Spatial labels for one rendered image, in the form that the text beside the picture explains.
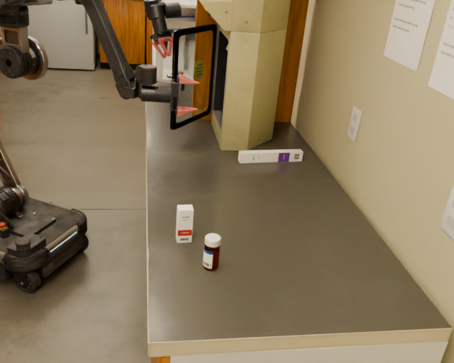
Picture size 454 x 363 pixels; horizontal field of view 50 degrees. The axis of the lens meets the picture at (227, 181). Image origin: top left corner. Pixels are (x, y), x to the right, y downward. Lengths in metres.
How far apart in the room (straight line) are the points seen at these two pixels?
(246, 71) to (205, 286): 0.95
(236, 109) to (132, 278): 1.25
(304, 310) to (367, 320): 0.15
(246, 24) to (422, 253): 1.00
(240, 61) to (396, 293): 1.02
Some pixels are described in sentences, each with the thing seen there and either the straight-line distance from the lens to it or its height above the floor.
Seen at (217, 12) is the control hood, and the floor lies 1.47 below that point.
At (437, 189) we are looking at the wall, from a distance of 1.35.
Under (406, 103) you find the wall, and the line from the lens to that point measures 1.50.
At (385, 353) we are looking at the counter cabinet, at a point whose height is 0.87.
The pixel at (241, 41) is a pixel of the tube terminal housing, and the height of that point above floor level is 1.38.
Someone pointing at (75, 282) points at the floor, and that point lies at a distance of 2.77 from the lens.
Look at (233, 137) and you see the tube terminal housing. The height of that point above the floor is 1.00.
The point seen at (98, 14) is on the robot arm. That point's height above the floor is 1.44.
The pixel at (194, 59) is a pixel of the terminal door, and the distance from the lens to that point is 2.04.
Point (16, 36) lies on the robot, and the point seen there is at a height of 1.25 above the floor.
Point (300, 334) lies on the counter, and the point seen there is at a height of 0.94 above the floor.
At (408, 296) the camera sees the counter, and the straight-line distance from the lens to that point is 1.33.
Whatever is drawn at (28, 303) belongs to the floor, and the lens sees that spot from 2.69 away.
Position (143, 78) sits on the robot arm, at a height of 1.25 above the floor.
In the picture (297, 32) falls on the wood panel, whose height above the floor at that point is 1.37.
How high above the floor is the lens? 1.69
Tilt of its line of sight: 26 degrees down
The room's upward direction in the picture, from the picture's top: 5 degrees clockwise
